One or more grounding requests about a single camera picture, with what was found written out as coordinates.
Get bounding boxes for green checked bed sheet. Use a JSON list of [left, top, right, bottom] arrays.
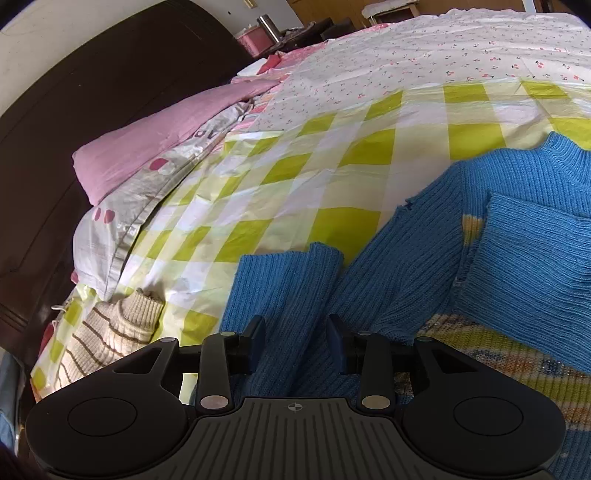
[[31, 9, 590, 396]]

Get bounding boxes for blue knit sweater yellow stripes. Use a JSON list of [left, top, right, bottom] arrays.
[[221, 133, 590, 479]]

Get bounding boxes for beige striped knit garment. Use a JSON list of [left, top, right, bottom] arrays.
[[55, 290, 164, 389]]

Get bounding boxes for dark bedside table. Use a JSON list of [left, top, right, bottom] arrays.
[[270, 17, 356, 53]]

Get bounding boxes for metal thermos bottle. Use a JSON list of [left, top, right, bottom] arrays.
[[257, 14, 283, 44]]

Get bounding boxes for small stool white cushion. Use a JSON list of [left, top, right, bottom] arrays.
[[362, 0, 421, 25]]

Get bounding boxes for white patterned pillow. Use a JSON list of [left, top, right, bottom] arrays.
[[73, 95, 259, 300]]

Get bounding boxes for pink pillow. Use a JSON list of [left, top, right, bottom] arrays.
[[72, 80, 279, 206]]

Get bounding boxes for wooden wardrobe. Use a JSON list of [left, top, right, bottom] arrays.
[[287, 0, 370, 28]]

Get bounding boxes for pink storage box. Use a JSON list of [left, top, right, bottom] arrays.
[[235, 26, 274, 57]]

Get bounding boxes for dark wooden headboard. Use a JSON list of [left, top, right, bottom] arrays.
[[1, 1, 249, 365]]

